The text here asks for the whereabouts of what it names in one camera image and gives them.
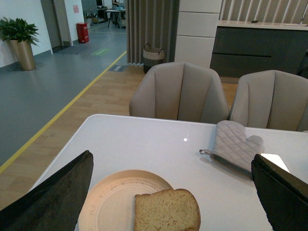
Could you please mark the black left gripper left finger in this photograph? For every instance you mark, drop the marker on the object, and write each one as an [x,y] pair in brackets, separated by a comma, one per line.
[55,204]

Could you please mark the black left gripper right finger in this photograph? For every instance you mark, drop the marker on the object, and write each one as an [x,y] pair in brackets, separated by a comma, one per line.
[283,196]

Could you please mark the bread slice on plate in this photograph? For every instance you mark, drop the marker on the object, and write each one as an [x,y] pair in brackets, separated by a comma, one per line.
[166,210]

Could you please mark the beige ceramic plate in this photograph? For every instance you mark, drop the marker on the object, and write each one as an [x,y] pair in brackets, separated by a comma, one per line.
[109,205]

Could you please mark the grey quilted oven mitt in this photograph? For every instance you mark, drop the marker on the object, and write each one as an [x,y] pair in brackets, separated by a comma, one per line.
[233,149]

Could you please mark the beige chair right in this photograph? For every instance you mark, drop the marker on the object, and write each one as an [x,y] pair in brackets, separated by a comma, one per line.
[271,99]

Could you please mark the beige chair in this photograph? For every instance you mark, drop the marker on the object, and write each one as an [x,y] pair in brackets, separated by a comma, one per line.
[180,91]
[271,99]

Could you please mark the beige chair left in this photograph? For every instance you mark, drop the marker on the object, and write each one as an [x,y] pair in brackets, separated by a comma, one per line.
[180,91]

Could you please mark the gold plant pot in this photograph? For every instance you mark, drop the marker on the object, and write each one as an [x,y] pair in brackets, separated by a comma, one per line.
[24,54]

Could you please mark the dark grey kitchen counter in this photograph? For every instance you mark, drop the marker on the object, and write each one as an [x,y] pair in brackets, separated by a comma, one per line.
[240,50]

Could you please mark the red box on floor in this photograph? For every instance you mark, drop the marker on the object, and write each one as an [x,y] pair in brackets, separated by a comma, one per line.
[82,32]

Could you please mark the green potted plant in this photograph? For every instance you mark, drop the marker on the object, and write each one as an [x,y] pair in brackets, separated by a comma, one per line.
[18,29]

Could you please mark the white pillar cabinet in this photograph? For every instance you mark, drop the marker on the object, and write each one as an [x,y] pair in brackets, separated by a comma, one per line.
[197,25]

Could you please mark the distant office desk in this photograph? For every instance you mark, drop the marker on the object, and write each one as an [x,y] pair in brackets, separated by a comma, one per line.
[120,22]

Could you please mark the grey pleated curtain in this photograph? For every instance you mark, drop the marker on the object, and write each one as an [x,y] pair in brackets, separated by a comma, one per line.
[154,22]

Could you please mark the woven basket with handles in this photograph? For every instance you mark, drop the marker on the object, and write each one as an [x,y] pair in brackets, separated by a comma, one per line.
[152,56]

